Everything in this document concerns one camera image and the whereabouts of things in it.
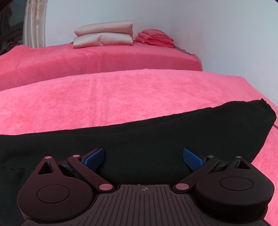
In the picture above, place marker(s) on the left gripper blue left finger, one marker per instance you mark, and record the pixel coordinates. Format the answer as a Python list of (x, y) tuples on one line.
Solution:
[(94, 158)]

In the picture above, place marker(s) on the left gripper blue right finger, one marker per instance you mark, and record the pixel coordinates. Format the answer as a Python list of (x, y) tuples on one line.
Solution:
[(193, 161)]

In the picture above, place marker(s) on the black knit pants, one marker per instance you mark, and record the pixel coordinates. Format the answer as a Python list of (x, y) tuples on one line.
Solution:
[(146, 151)]

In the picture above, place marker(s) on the pink near bed blanket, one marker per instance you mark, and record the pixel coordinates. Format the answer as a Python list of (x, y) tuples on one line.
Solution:
[(101, 99)]

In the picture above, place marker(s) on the lower pink pillow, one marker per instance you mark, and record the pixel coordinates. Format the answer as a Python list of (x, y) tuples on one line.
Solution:
[(102, 39)]

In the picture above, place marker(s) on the pink pillow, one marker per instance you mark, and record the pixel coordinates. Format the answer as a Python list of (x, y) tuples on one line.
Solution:
[(125, 27), (102, 39)]

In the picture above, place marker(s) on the red far bed cover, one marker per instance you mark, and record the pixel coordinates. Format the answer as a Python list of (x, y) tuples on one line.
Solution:
[(23, 65)]

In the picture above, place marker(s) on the folded red blanket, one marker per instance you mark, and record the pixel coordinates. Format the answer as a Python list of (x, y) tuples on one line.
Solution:
[(155, 37)]

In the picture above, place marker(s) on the upper pink pillow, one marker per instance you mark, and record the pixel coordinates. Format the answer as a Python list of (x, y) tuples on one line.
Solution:
[(125, 27)]

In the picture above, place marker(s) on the pink patterned curtain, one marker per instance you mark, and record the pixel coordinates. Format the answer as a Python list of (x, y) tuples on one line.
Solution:
[(34, 24)]

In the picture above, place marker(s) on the dark window frame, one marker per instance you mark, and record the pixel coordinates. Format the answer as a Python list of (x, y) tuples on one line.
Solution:
[(12, 22)]

